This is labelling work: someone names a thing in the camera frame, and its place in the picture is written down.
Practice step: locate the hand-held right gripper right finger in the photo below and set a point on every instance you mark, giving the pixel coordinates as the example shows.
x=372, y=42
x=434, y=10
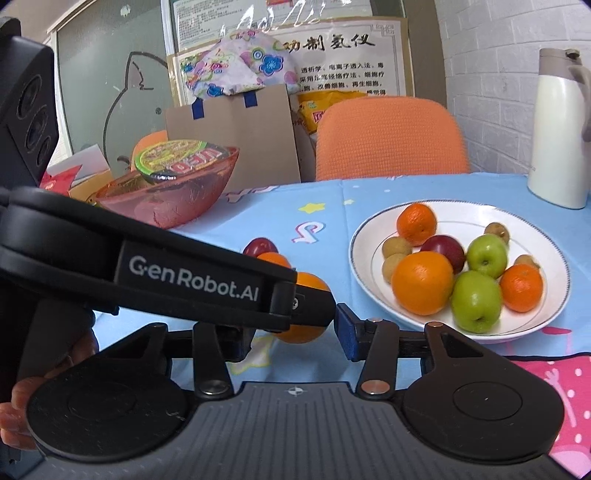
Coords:
x=346, y=333

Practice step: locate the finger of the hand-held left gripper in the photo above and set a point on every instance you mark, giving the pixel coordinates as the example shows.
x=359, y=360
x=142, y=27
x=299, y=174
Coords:
x=316, y=307

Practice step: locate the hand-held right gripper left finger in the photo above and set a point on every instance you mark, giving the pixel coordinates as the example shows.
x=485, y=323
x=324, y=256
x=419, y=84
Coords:
x=233, y=344

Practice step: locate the large orange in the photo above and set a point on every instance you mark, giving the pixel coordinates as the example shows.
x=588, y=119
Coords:
x=300, y=333
x=422, y=288

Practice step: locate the mandarin with stem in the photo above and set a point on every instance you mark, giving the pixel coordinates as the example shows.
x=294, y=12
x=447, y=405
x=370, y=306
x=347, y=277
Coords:
x=415, y=224

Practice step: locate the green apple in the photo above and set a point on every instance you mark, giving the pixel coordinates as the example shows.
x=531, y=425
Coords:
x=475, y=302
x=487, y=255

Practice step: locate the white plate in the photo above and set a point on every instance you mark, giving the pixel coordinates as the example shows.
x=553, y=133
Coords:
x=461, y=217

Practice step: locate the small brown longan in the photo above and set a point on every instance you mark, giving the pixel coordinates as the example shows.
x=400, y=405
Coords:
x=526, y=261

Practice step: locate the person's left hand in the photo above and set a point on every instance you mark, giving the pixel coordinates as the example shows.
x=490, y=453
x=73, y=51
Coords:
x=14, y=424

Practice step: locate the small orange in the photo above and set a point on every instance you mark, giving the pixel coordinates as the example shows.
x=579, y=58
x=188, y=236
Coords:
x=276, y=259

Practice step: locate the yellow carton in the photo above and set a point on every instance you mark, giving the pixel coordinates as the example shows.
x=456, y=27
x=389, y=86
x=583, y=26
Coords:
x=92, y=184

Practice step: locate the blue printed tablecloth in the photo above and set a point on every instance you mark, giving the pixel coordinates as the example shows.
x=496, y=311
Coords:
x=323, y=230

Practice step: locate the dark red plum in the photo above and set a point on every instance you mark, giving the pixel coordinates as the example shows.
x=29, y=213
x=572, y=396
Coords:
x=258, y=247

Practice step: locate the red cardboard box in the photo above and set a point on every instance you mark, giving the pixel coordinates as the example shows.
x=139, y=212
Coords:
x=62, y=177

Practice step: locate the pink plastic bowl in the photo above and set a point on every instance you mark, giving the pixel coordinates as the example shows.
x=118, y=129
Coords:
x=184, y=203

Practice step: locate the orange chair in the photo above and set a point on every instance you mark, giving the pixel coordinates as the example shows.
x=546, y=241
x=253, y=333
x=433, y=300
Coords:
x=392, y=138
x=150, y=145

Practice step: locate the instant noodle cup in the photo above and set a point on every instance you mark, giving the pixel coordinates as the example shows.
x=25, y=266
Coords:
x=180, y=159

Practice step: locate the brown cardboard bag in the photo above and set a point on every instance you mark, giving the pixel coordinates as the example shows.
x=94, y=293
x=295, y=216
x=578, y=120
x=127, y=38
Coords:
x=258, y=138

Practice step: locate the yellow plastic bag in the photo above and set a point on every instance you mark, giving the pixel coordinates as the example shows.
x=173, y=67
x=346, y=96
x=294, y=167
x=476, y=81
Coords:
x=314, y=110

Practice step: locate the white thermos jug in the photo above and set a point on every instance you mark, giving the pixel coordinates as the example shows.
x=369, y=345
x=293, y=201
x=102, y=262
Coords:
x=558, y=138

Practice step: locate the wall poster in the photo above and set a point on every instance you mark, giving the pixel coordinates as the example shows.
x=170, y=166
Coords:
x=360, y=60

